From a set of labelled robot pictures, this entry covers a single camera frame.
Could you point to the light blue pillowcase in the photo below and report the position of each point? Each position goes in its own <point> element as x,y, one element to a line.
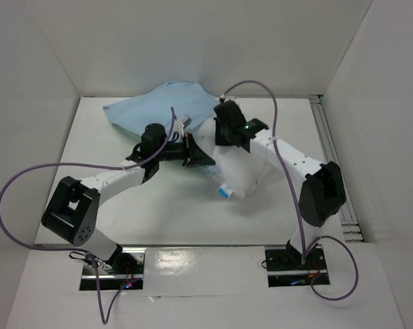
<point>133,115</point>

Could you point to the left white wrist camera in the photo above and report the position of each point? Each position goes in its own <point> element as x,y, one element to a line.
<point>182,123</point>

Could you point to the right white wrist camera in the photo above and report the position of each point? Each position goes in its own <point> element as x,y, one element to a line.
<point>225,98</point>

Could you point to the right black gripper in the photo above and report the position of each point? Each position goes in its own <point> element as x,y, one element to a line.
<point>220,128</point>

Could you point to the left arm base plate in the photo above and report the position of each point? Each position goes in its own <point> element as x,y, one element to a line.
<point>128,275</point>

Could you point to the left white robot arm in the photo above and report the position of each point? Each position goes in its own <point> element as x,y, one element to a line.
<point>72,210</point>

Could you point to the blue white pillow tag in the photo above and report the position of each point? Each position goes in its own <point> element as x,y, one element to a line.
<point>224,191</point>

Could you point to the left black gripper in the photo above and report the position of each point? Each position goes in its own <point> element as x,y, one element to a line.
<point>193,155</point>

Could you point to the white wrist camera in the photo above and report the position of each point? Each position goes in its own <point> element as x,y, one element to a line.
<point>182,123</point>
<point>225,98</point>

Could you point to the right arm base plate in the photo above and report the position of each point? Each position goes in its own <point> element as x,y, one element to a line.
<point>283,271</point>

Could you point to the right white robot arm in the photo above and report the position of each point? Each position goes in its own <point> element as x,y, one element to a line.
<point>317,188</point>

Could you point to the white pillow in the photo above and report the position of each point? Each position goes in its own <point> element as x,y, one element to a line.
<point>235,167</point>

